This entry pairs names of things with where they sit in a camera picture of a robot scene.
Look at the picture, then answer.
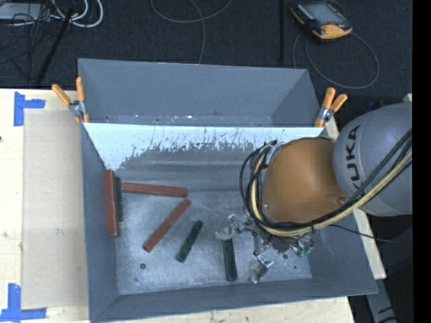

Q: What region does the pale wood flat board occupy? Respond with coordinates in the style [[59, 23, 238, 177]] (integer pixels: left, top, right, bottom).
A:
[[20, 108, 90, 310]]

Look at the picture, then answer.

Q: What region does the red-brown flat block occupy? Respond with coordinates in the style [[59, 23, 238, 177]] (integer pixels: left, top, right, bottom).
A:
[[142, 199, 192, 254], [121, 182, 189, 199], [103, 169, 121, 238]]

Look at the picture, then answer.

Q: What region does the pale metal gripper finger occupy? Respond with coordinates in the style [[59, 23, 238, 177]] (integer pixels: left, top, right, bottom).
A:
[[248, 253, 274, 284], [214, 213, 245, 241]]

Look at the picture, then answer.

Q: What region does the grey metal bin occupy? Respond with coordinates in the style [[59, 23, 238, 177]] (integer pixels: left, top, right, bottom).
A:
[[77, 58, 378, 322]]

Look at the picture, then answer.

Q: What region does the dark green flat block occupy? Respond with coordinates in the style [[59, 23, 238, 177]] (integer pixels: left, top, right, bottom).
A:
[[175, 219, 204, 264], [221, 239, 238, 281], [114, 176, 125, 222]]

